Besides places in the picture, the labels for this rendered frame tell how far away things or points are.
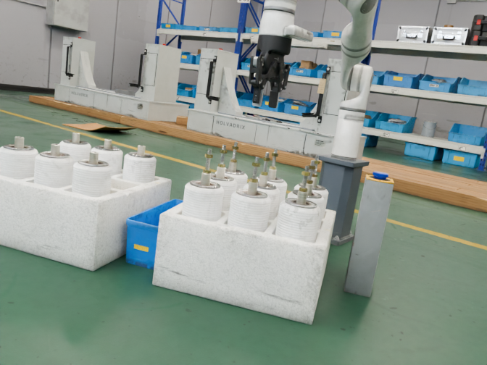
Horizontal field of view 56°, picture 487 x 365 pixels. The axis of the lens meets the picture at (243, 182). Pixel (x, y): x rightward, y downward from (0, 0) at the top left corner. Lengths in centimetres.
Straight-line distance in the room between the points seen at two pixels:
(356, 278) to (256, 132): 252
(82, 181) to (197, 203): 30
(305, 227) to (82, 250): 55
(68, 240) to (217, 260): 39
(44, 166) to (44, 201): 9
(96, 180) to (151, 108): 337
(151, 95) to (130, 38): 446
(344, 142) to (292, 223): 67
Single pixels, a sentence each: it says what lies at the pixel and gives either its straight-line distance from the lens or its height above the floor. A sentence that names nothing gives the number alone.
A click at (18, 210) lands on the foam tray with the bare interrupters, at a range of 131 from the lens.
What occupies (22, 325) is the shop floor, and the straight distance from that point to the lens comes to 99.
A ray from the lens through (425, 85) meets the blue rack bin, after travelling 590.
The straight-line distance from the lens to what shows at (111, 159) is 145.
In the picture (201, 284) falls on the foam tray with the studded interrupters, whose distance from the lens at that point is 110.
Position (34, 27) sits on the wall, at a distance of 795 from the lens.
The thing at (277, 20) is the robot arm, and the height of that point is 64.
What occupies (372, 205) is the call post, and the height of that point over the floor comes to 25.
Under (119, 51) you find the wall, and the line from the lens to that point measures 882.
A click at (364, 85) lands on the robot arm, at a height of 56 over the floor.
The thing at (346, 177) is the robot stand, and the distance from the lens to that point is 164.
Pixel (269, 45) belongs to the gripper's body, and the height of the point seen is 59.
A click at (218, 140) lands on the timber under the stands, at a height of 6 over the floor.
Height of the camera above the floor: 49
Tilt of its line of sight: 11 degrees down
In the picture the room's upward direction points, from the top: 8 degrees clockwise
